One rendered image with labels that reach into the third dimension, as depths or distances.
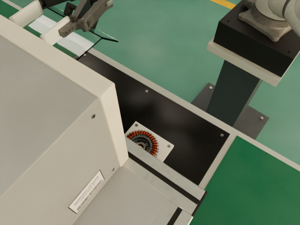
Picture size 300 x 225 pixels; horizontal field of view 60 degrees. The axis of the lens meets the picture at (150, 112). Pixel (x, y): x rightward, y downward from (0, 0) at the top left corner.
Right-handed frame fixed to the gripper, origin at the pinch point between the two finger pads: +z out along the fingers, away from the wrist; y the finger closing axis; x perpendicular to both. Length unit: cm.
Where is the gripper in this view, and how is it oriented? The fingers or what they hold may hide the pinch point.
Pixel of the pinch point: (38, 26)
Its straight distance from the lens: 57.1
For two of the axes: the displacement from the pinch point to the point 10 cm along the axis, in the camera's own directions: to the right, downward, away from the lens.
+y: -8.1, -5.0, 3.0
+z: -5.8, 7.0, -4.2
